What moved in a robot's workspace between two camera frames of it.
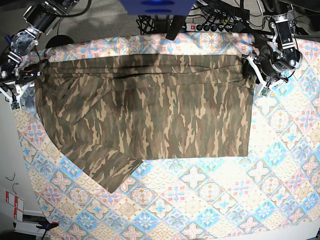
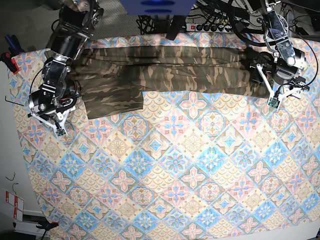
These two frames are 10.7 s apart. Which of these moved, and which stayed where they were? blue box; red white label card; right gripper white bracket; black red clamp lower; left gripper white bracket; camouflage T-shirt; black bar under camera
Moved: camouflage T-shirt; left gripper white bracket; right gripper white bracket
Stayed: red white label card; blue box; black red clamp lower; black bar under camera
